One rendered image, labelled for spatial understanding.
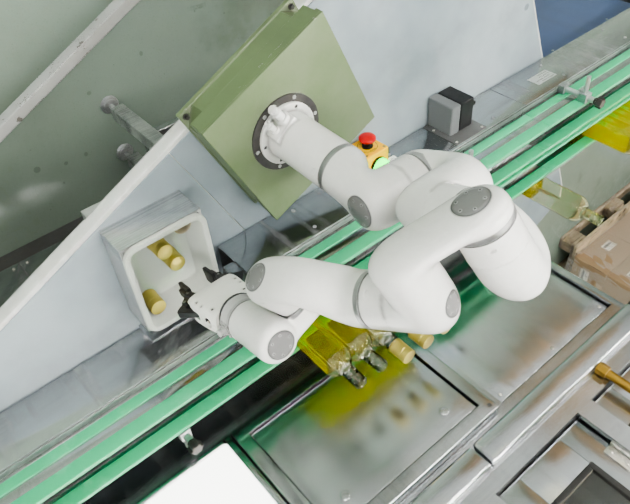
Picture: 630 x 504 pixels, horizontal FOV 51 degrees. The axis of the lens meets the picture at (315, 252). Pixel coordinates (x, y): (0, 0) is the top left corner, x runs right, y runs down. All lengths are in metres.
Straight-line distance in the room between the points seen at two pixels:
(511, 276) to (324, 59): 0.60
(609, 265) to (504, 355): 3.59
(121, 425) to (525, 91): 1.31
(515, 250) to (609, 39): 1.45
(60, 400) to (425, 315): 0.80
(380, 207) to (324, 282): 0.19
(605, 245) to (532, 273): 4.46
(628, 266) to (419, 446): 3.92
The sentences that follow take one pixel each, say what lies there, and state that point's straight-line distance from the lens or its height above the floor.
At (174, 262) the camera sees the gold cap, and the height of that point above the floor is 0.81.
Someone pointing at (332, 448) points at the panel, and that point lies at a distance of 1.42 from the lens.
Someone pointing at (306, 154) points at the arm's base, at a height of 0.96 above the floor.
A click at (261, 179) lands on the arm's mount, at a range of 1.29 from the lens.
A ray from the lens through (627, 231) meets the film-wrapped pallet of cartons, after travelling 5.48.
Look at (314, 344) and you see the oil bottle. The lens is 1.38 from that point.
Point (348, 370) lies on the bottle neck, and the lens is 1.36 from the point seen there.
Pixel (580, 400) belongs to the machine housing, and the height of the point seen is 1.42.
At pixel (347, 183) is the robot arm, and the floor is 1.07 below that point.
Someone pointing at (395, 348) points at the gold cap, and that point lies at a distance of 1.39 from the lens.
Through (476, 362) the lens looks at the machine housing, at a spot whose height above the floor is 1.20.
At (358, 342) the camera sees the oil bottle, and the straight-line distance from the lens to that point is 1.38.
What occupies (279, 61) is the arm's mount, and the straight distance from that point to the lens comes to 1.20.
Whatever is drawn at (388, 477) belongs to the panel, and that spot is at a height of 1.28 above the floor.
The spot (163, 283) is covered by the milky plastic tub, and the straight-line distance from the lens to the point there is 1.38.
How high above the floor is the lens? 1.72
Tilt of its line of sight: 36 degrees down
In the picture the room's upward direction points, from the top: 128 degrees clockwise
